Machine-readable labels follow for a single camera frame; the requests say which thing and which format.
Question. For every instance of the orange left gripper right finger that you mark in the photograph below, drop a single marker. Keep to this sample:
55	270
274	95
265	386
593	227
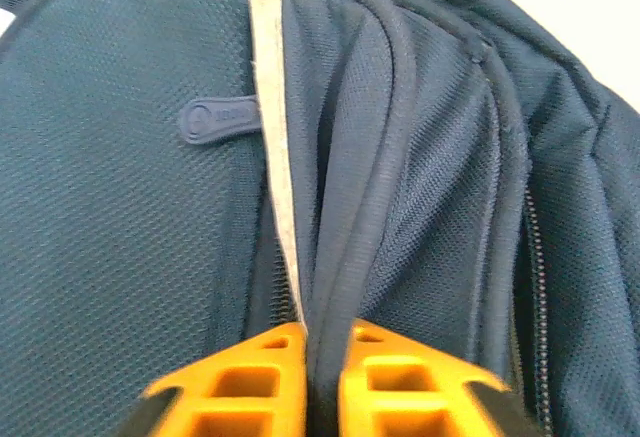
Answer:
400	397

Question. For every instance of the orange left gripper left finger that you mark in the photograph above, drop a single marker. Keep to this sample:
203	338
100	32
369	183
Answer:
240	397

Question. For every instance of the navy blue backpack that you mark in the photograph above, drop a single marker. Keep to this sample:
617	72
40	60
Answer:
125	207

